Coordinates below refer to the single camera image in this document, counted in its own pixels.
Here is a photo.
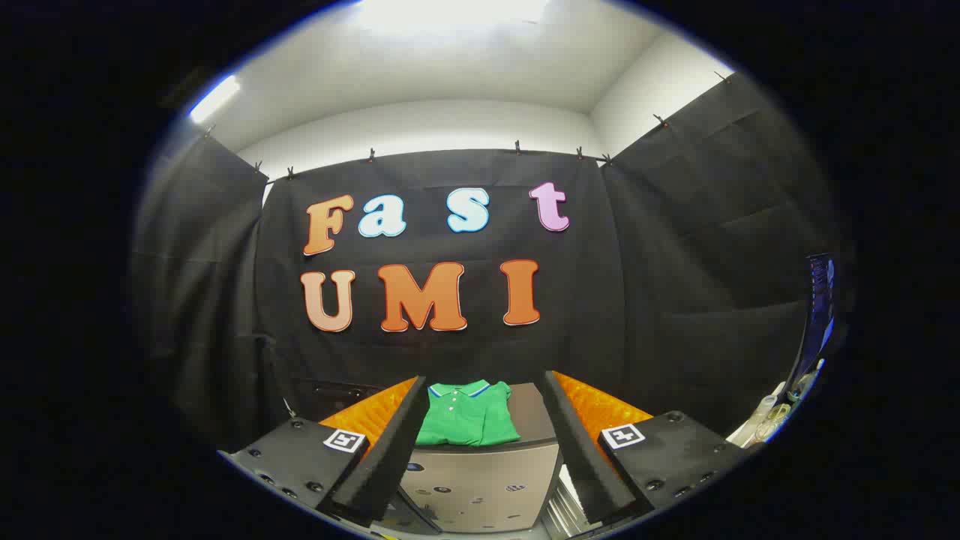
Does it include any black backdrop cloth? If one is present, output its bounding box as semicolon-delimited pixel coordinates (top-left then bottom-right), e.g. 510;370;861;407
131;71;856;451

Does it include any green polo shirt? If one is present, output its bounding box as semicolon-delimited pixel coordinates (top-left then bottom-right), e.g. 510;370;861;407
415;379;522;448

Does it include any gray metal cabinet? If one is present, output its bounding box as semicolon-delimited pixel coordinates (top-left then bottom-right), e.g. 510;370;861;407
371;382;563;535

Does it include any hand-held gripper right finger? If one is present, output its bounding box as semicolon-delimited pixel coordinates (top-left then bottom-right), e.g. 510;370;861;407
541;370;766;526

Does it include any ceiling light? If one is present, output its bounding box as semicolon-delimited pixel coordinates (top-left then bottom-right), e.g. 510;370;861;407
187;75;242;125

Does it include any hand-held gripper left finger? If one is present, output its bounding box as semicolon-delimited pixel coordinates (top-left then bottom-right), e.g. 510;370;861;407
217;375;430;530

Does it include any white packaging clutter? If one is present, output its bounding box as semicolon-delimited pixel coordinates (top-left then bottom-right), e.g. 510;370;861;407
727;381;797;448

